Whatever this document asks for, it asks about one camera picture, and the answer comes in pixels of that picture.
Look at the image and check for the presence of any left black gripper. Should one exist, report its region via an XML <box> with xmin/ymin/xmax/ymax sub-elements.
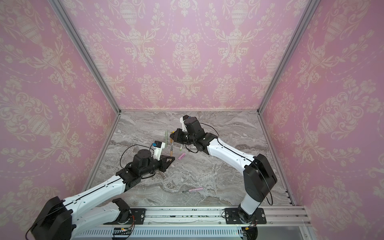
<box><xmin>140</xmin><ymin>155</ymin><xmax>176</xmax><ymax>178</ymax></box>

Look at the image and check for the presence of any brown fountain pen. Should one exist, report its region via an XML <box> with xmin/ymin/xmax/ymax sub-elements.
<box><xmin>170</xmin><ymin>139</ymin><xmax>174</xmax><ymax>157</ymax></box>

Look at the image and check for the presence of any light green fountain pen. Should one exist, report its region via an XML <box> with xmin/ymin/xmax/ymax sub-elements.
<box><xmin>164</xmin><ymin>130</ymin><xmax>169</xmax><ymax>147</ymax></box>

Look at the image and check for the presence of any pink pen cap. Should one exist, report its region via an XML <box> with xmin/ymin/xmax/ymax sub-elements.
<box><xmin>178</xmin><ymin>153</ymin><xmax>186</xmax><ymax>160</ymax></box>

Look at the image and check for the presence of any pink fountain pen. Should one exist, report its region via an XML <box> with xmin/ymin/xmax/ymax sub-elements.
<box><xmin>182</xmin><ymin>187</ymin><xmax>204</xmax><ymax>193</ymax></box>

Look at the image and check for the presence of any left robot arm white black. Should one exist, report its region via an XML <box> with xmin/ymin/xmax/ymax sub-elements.
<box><xmin>27</xmin><ymin>150</ymin><xmax>175</xmax><ymax>240</ymax></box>

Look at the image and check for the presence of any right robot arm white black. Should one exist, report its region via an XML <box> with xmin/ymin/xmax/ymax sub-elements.
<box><xmin>170</xmin><ymin>115</ymin><xmax>278</xmax><ymax>224</ymax></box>

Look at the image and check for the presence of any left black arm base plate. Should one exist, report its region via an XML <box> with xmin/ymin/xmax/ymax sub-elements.
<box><xmin>104</xmin><ymin>208</ymin><xmax>146</xmax><ymax>225</ymax></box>

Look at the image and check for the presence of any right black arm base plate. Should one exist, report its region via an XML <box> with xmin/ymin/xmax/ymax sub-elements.
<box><xmin>223</xmin><ymin>208</ymin><xmax>267</xmax><ymax>225</ymax></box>

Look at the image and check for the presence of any white vented cable duct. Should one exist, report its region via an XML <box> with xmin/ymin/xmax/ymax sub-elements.
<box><xmin>75</xmin><ymin>226</ymin><xmax>243</xmax><ymax>240</ymax></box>

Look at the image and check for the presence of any aluminium front rail frame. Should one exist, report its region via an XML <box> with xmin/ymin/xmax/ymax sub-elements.
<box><xmin>90</xmin><ymin>206</ymin><xmax>316</xmax><ymax>240</ymax></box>

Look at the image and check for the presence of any left aluminium corner post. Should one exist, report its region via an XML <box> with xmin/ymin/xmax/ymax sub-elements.
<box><xmin>48</xmin><ymin>0</ymin><xmax>121</xmax><ymax>115</ymax></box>

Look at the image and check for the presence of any aluminium corner post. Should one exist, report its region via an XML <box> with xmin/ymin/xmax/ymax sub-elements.
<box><xmin>48</xmin><ymin>0</ymin><xmax>121</xmax><ymax>115</ymax></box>
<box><xmin>258</xmin><ymin>0</ymin><xmax>320</xmax><ymax>115</ymax></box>

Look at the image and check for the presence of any right aluminium corner post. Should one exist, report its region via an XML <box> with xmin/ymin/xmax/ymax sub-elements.
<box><xmin>258</xmin><ymin>0</ymin><xmax>320</xmax><ymax>115</ymax></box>

